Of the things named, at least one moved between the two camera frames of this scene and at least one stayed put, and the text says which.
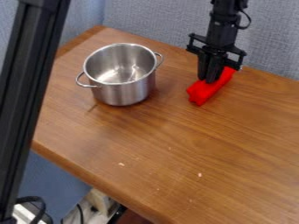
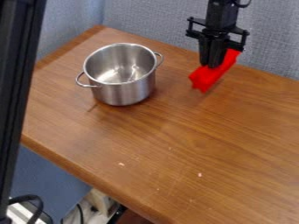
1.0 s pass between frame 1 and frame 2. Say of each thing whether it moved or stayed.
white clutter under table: stayed
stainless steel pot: stayed
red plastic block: moved
